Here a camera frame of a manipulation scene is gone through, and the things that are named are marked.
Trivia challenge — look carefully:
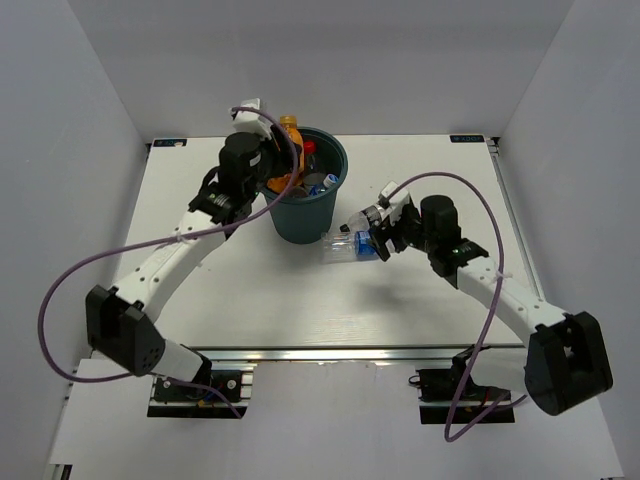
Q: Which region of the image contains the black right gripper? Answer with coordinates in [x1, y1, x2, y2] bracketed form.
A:
[366, 202, 436, 261]

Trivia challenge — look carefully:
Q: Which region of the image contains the orange bottle front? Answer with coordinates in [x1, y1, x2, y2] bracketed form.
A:
[279, 115, 305, 174]

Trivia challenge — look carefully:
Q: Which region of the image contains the orange bottle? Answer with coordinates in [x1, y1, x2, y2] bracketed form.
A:
[279, 115, 305, 174]
[267, 173, 292, 195]

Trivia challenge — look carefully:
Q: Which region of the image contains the red cap clear bottle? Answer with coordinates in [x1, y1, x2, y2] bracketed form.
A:
[303, 141, 326, 185]

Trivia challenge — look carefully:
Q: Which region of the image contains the blue label bottle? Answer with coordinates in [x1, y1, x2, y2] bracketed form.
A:
[305, 174, 339, 196]
[321, 231, 379, 264]

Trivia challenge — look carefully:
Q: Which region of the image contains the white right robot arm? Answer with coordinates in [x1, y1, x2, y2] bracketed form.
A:
[369, 195, 613, 416]

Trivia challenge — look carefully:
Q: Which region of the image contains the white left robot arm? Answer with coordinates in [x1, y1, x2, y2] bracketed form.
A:
[85, 125, 297, 399]

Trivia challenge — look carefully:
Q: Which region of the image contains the dark teal plastic bin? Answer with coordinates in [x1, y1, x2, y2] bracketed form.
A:
[269, 126, 348, 244]

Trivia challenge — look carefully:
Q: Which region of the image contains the black cap clear bottle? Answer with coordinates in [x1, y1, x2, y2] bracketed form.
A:
[340, 205, 382, 233]

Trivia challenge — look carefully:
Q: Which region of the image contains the black logo sticker left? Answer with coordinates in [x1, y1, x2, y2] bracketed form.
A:
[152, 138, 187, 148]

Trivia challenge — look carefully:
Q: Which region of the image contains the black logo sticker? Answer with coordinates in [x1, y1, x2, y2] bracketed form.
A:
[449, 134, 485, 143]
[152, 138, 187, 148]

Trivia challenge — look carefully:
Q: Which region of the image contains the black logo sticker right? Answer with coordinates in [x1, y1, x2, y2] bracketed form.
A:
[449, 134, 485, 143]

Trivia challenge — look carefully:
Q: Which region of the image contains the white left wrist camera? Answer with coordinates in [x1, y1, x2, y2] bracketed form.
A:
[229, 98, 271, 140]

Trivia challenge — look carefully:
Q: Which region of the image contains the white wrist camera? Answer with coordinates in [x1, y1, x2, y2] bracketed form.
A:
[229, 98, 271, 140]
[377, 181, 412, 225]

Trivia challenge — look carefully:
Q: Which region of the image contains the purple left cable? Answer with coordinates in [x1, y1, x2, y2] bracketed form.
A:
[37, 105, 301, 419]

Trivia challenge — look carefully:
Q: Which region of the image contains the purple cable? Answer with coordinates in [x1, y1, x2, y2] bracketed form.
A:
[37, 105, 301, 419]
[377, 171, 529, 443]

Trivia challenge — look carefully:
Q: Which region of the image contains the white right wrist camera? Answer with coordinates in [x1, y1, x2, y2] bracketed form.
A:
[377, 181, 412, 225]

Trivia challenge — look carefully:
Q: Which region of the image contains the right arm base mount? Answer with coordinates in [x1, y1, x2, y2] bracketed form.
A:
[408, 345, 515, 425]

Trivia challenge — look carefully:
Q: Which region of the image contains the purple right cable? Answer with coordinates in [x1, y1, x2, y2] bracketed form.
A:
[377, 171, 529, 443]

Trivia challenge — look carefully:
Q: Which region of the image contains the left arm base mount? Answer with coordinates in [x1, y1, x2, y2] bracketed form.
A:
[147, 368, 253, 419]

